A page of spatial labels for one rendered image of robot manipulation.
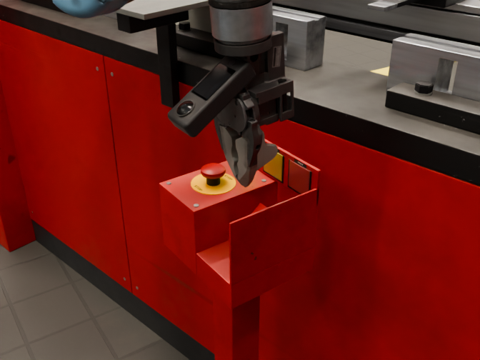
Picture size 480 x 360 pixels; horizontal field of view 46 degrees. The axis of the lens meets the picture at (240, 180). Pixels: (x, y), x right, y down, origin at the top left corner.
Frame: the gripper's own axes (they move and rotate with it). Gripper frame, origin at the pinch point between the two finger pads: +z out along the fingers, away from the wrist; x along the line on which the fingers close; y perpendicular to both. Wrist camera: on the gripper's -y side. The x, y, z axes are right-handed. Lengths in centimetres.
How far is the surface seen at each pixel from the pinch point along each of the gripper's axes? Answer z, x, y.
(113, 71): 5, 65, 10
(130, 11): -15.8, 36.3, 4.1
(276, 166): 3.6, 4.2, 9.9
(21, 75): 16, 112, 0
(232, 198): 6.2, 4.6, 1.4
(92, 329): 83, 72, -10
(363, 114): -1.6, 0.2, 24.8
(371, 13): -5, 28, 57
